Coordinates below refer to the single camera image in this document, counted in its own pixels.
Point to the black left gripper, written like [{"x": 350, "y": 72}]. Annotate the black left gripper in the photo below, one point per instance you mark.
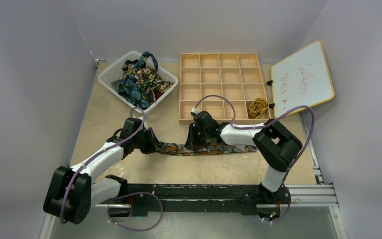
[{"x": 153, "y": 145}]

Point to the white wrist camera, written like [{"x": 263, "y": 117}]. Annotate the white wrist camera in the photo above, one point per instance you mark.
[
  {"x": 144, "y": 126},
  {"x": 194, "y": 111}
]

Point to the whiteboard with wooden frame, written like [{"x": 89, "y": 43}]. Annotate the whiteboard with wooden frame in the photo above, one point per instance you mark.
[{"x": 302, "y": 78}]

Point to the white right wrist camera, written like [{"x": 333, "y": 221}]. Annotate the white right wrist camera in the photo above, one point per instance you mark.
[{"x": 194, "y": 111}]

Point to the white plastic basket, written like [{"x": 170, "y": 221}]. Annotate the white plastic basket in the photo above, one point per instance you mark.
[{"x": 114, "y": 72}]

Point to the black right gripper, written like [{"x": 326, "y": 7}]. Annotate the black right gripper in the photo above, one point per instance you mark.
[{"x": 194, "y": 135}]

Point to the blue floral tie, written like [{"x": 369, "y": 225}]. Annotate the blue floral tie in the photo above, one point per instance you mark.
[{"x": 139, "y": 80}]

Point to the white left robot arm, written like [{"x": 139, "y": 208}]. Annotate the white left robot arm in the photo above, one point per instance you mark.
[{"x": 73, "y": 190}]

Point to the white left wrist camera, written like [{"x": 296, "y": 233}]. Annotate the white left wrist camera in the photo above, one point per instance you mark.
[{"x": 144, "y": 126}]

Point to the brown floral tie pile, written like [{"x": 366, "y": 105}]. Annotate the brown floral tie pile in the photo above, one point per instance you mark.
[{"x": 161, "y": 88}]

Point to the wooden compartment tray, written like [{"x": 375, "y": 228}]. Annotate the wooden compartment tray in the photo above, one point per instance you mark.
[{"x": 224, "y": 84}]

